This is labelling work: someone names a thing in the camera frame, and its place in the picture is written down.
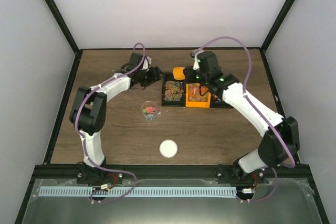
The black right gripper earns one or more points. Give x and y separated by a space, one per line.
188 78

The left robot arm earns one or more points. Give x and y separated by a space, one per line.
88 112

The orange plastic scoop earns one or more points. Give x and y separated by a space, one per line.
178 73

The yellow bin with star candies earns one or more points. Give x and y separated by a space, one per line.
200 100

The white round lid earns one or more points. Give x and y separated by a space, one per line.
168 148

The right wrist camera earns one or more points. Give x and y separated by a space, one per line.
194 55

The black frame base bar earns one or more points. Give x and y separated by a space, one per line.
224 174

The clear plastic cup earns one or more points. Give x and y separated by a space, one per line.
149 110

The black bin with popsicle candies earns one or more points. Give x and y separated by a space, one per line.
173 91

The black bin with lollipops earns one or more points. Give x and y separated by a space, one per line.
217 102

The light blue slotted rail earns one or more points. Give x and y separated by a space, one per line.
82 191

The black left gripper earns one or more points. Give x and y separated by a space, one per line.
155 75

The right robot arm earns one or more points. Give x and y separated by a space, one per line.
280 135

